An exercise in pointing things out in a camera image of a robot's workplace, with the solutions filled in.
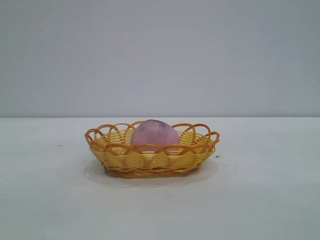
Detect pink toy peach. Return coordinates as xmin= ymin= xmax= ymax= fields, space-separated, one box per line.
xmin=129 ymin=119 xmax=181 ymax=154

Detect yellow woven plastic basket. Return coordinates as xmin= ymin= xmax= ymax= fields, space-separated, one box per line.
xmin=84 ymin=121 xmax=221 ymax=180

